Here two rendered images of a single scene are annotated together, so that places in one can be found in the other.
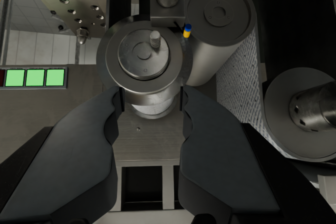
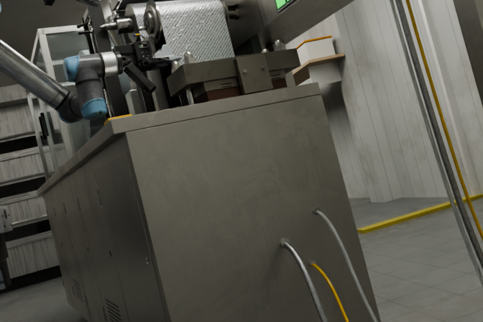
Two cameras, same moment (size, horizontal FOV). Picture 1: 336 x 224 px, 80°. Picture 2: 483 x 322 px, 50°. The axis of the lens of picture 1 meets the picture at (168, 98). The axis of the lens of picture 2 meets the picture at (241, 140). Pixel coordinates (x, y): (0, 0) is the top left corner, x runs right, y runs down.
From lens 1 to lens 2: 182 cm
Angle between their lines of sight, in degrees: 62
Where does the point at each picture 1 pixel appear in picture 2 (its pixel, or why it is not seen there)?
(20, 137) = not seen: outside the picture
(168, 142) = not seen: outside the picture
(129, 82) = (149, 8)
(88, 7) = not seen: hidden behind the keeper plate
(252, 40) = not seen: hidden behind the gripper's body
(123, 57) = (148, 17)
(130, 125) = not seen: outside the picture
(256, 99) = (140, 21)
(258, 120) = (137, 14)
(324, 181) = not seen: outside the picture
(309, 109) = (121, 21)
